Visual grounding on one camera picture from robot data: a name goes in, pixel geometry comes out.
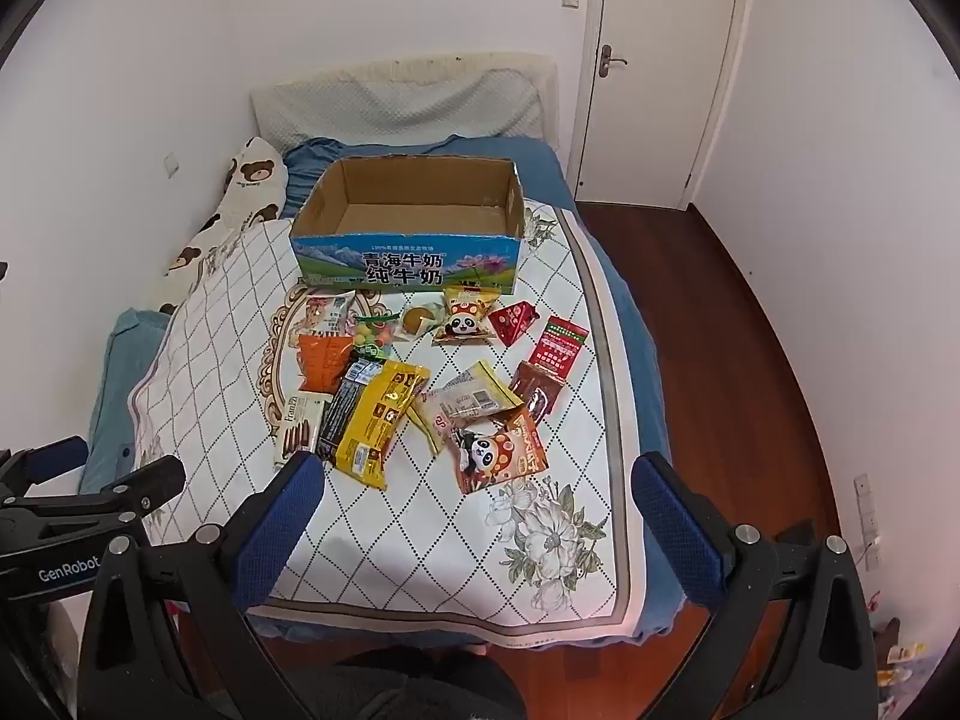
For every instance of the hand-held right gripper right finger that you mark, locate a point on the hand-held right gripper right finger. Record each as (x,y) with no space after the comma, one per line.
(675,532)

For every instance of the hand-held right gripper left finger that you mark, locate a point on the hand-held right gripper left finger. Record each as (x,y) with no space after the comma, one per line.
(281,529)

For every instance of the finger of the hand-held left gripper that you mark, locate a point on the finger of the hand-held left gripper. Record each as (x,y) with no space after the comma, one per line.
(60,454)
(150,484)

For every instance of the white cookie stick box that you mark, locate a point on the white cookie stick box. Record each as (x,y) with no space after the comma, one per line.
(296,427)

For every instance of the dark biscuit packet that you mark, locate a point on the dark biscuit packet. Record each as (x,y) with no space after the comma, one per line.
(346,409)

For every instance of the plain orange snack packet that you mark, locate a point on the plain orange snack packet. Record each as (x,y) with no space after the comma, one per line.
(324,364)

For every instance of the orange panda snack packet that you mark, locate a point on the orange panda snack packet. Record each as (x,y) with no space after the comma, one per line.
(495,454)
(465,315)

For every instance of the beige clear snack packet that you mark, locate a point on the beige clear snack packet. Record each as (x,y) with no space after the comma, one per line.
(469,394)

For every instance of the printed cardboard box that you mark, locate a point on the printed cardboard box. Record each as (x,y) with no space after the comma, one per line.
(405,262)

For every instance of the light blue cloth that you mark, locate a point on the light blue cloth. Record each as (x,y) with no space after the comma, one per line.
(112,375)

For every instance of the white diamond pattern blanket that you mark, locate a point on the white diamond pattern blanket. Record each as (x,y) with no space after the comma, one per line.
(420,540)

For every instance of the pale yellow snack packet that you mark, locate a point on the pale yellow snack packet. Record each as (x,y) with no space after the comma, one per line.
(435,426)

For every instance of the brown sachet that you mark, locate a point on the brown sachet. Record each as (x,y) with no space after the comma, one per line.
(536,390)

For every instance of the colourful candy ball packet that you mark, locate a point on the colourful candy ball packet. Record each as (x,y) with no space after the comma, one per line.
(373,334)

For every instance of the white peach snack packet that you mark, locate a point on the white peach snack packet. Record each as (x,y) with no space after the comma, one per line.
(328,315)

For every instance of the red sachet with green label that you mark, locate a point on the red sachet with green label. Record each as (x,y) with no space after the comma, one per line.
(559,345)

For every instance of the person's dark clothing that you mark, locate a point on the person's dark clothing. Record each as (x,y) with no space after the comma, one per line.
(435,690)

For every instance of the round pastry in clear wrapper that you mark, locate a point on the round pastry in clear wrapper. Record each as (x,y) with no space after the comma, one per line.
(416,319)

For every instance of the red triangular snack packet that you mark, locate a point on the red triangular snack packet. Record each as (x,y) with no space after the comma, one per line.
(517,321)

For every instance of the bear print pillow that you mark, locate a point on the bear print pillow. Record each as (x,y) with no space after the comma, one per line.
(240,195)

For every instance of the bed with blue sheet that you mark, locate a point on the bed with blue sheet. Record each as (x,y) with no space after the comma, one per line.
(540,172)

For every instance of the white door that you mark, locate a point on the white door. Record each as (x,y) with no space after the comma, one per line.
(660,90)

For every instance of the white quilted pillow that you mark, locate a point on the white quilted pillow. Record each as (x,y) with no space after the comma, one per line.
(405,101)

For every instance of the white wall socket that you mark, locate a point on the white wall socket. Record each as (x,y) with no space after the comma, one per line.
(172,165)
(862,486)

